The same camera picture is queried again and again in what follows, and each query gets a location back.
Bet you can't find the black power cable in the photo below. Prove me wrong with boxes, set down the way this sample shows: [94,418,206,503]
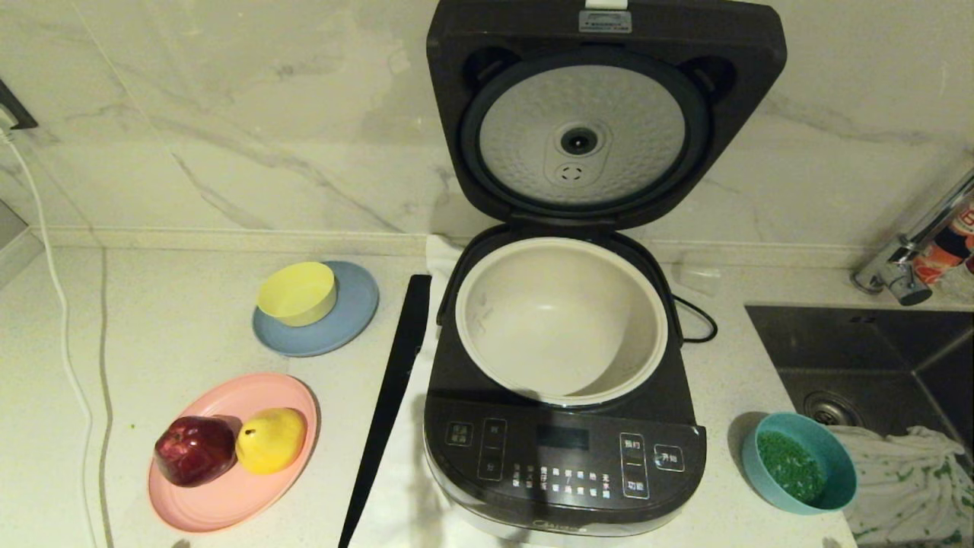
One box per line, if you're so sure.
[673,295,720,345]

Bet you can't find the chopped green vegetables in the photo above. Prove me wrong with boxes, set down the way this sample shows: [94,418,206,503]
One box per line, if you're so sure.
[757,432,826,505]

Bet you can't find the metal sink drain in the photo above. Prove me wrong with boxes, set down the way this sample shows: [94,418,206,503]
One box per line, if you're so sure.
[805,390,864,429]

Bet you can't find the white cloth with green specks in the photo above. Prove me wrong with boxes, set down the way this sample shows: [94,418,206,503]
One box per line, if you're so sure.
[829,425,974,548]

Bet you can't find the pink plate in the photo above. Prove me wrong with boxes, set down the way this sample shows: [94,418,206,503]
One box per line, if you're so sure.
[148,372,319,534]

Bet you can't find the white power cable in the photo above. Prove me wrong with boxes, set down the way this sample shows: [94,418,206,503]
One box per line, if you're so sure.
[0,126,103,548]

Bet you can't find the red printed can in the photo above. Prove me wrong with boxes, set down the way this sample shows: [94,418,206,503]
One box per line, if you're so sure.
[915,199,974,286]

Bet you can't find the dark grey rice cooker lid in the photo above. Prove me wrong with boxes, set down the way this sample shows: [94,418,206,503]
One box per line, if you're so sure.
[425,0,788,231]

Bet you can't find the teal bowl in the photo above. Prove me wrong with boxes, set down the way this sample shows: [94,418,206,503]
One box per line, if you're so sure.
[742,413,859,517]

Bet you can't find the yellow bowl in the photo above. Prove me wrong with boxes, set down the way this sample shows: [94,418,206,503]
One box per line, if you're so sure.
[256,261,338,328]

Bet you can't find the chrome faucet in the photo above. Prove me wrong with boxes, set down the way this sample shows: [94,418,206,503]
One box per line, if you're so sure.
[852,171,974,307]

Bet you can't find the cream inner pot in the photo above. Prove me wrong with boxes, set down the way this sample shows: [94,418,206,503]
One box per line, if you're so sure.
[454,236,670,408]

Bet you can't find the dark grey rice cooker base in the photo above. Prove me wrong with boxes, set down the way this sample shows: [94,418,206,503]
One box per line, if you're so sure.
[422,225,708,540]

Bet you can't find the red apple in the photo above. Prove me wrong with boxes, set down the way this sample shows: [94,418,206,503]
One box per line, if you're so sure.
[154,415,238,489]

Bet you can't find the yellow pear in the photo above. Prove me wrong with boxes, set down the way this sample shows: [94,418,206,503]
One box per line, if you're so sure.
[235,407,307,476]

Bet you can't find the clear plastic cup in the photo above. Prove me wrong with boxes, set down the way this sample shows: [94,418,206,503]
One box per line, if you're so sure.
[680,263,724,298]

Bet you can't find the black flat board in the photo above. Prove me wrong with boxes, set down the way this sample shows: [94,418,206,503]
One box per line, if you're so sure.
[337,274,433,548]

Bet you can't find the blue plate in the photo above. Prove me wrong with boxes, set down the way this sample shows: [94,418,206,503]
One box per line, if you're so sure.
[252,260,380,358]

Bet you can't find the dark metal sink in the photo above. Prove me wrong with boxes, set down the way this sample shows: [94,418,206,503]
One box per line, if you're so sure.
[746,304,974,548]

